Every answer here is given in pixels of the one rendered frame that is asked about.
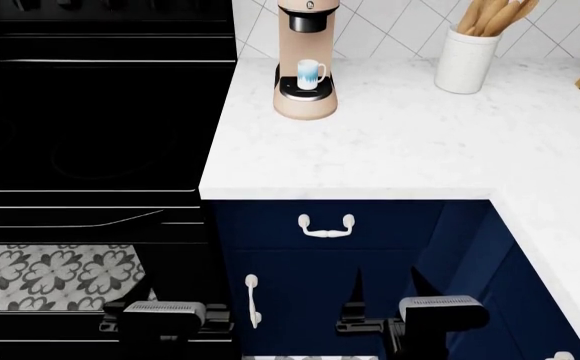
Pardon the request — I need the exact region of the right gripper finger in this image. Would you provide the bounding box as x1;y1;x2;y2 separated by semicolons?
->
406;264;443;302
341;267;370;320

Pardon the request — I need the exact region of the beige coffee machine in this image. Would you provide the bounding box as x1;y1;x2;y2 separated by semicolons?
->
272;0;342;122

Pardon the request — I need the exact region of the navy blue cabinet door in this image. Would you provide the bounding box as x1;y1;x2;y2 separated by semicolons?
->
219;247;421;357

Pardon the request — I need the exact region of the navy blue corner cabinet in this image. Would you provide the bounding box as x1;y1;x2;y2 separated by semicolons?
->
417;199;580;360

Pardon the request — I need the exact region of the navy blue drawer front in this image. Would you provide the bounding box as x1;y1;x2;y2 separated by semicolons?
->
208;199;447;252

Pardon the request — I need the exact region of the black electric stove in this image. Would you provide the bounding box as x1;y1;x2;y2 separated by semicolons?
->
0;0;239;356

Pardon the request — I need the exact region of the white ceramic utensil crock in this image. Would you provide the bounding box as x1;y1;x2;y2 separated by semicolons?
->
433;23;503;95

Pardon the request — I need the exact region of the white and blue mug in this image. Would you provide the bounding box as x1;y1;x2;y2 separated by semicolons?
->
296;58;329;92

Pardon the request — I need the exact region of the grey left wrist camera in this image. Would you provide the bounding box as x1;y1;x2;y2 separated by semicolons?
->
121;300;207;321

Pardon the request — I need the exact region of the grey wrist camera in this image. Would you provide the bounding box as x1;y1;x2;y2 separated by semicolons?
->
121;300;207;321
398;294;484;315

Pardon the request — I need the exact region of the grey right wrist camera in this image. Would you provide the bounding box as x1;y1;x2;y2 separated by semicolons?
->
398;294;484;315

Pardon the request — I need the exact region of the white curved drawer handle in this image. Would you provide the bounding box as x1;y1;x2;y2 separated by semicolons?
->
297;213;356;240

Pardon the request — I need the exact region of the white cabinet door handle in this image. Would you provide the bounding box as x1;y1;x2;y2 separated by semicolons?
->
244;273;263;330

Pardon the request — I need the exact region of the wooden utensil handle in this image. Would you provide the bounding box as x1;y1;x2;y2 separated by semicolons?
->
484;0;532;38
456;0;492;36
498;0;544;36
470;0;512;37

